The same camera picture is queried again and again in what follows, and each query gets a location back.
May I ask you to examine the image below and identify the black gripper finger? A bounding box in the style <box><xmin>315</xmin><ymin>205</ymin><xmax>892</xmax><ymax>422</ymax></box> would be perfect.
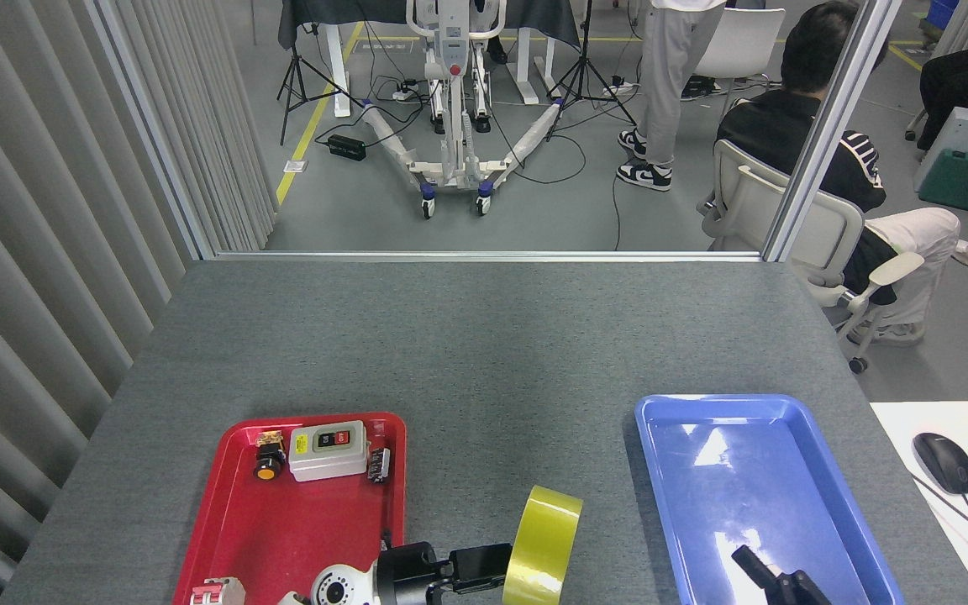
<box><xmin>731</xmin><ymin>544</ymin><xmax>789</xmax><ymax>599</ymax></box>
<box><xmin>786</xmin><ymin>570</ymin><xmax>831</xmax><ymax>605</ymax></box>

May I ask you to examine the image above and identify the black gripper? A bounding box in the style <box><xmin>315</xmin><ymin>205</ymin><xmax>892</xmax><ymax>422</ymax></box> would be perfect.
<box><xmin>376</xmin><ymin>541</ymin><xmax>515</xmax><ymax>605</ymax></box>

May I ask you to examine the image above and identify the yellow tape roll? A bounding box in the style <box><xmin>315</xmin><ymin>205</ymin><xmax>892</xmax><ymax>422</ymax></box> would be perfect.
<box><xmin>502</xmin><ymin>485</ymin><xmax>583</xmax><ymax>605</ymax></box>

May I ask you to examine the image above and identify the blue plastic tray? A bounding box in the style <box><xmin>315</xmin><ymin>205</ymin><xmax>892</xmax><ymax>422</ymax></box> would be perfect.
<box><xmin>634</xmin><ymin>394</ymin><xmax>905</xmax><ymax>605</ymax></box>

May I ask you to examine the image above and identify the red plastic tray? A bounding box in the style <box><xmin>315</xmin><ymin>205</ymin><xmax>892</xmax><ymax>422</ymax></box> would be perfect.
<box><xmin>173</xmin><ymin>412</ymin><xmax>408</xmax><ymax>605</ymax></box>

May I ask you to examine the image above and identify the black computer mouse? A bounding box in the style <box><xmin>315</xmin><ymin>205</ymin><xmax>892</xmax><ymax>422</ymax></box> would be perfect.
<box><xmin>913</xmin><ymin>433</ymin><xmax>968</xmax><ymax>495</ymax></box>

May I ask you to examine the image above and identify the black orange push button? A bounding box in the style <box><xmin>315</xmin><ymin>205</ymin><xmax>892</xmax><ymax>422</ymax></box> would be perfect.
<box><xmin>254</xmin><ymin>431</ymin><xmax>288</xmax><ymax>482</ymax></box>

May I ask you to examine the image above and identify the white office chair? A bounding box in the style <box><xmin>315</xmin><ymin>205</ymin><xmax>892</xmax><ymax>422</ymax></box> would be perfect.
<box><xmin>697</xmin><ymin>139</ymin><xmax>926</xmax><ymax>375</ymax></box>

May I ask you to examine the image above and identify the seated person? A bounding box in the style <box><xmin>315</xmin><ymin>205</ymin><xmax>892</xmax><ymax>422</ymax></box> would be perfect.
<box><xmin>715</xmin><ymin>2</ymin><xmax>961</xmax><ymax>347</ymax></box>

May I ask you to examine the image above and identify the white stand on wheels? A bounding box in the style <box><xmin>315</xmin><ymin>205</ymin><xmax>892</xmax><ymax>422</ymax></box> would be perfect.
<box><xmin>362</xmin><ymin>0</ymin><xmax>569</xmax><ymax>221</ymax></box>

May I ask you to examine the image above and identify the standing person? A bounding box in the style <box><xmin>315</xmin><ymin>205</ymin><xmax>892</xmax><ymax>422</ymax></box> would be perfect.
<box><xmin>616</xmin><ymin>0</ymin><xmax>724</xmax><ymax>192</ymax></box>

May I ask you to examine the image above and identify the black tripod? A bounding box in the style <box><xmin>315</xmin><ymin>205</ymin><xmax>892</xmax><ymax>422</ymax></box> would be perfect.
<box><xmin>276</xmin><ymin>0</ymin><xmax>367</xmax><ymax>145</ymax></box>
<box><xmin>547</xmin><ymin>0</ymin><xmax>638</xmax><ymax>139</ymax></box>

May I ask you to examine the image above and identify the white plastic chair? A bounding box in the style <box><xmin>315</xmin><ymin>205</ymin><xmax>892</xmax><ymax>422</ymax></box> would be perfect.
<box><xmin>690</xmin><ymin>8</ymin><xmax>787</xmax><ymax>103</ymax></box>

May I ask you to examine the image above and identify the person in black trousers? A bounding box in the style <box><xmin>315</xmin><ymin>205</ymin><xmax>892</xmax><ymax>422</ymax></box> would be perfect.
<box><xmin>906</xmin><ymin>38</ymin><xmax>968</xmax><ymax>160</ymax></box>

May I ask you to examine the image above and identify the black cloth covered desk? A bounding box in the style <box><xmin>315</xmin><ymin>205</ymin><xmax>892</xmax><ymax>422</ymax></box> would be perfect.
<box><xmin>278</xmin><ymin>0</ymin><xmax>581</xmax><ymax>118</ymax></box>

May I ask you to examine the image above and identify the black mouse cable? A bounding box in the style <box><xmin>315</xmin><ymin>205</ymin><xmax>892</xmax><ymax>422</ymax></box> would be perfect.
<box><xmin>908</xmin><ymin>471</ymin><xmax>968</xmax><ymax>566</ymax></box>

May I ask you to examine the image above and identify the grey switch box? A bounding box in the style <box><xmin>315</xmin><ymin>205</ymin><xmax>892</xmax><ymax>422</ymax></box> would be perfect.
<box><xmin>288</xmin><ymin>420</ymin><xmax>370</xmax><ymax>482</ymax></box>

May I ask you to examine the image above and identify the white red switch block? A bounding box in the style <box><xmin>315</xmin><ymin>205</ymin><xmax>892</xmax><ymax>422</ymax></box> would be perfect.
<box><xmin>190</xmin><ymin>576</ymin><xmax>246</xmax><ymax>605</ymax></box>

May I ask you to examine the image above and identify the silver frame rail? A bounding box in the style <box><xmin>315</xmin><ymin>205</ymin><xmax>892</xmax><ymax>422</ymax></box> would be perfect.
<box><xmin>213</xmin><ymin>250</ymin><xmax>766</xmax><ymax>263</ymax></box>

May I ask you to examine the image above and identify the silver frame post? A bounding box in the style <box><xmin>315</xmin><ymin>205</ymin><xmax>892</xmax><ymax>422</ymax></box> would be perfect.
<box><xmin>85</xmin><ymin>0</ymin><xmax>218</xmax><ymax>261</ymax></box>
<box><xmin>761</xmin><ymin>0</ymin><xmax>905</xmax><ymax>263</ymax></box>

